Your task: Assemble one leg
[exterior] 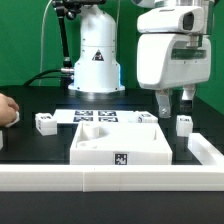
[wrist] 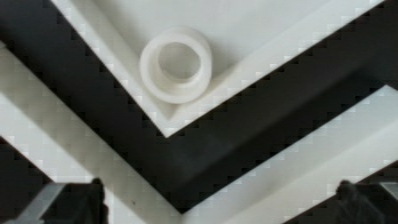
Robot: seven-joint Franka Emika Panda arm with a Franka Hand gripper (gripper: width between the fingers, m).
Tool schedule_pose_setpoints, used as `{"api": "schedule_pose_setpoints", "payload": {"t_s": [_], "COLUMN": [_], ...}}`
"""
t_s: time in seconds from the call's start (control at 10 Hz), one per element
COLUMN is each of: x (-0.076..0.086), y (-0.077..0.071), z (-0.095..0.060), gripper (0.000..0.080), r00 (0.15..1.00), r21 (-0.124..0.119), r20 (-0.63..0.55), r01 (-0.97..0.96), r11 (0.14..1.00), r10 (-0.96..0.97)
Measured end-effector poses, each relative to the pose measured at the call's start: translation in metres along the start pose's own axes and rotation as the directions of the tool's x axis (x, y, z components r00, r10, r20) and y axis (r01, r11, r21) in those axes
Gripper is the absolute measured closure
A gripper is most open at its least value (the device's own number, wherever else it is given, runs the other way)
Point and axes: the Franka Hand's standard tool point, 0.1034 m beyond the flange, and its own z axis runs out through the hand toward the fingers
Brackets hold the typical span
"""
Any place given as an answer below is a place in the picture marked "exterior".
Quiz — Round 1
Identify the white sheet with tags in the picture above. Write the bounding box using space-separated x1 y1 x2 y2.
53 109 137 124

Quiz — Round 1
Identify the white cable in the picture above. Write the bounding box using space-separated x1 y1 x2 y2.
38 0 54 87

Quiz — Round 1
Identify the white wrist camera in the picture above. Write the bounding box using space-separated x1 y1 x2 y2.
137 6 204 33

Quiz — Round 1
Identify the human hand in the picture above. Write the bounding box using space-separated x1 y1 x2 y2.
0 93 19 126

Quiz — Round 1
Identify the black cable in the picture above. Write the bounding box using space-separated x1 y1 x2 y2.
22 68 68 88

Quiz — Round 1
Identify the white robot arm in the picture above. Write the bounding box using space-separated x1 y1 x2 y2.
70 0 219 118

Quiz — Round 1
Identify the white fence obstacle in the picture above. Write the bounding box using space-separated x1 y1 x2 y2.
0 133 224 192

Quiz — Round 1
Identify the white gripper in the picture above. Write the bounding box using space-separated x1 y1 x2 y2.
137 34 211 118

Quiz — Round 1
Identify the white square tabletop part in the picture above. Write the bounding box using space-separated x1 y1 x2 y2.
70 122 172 165

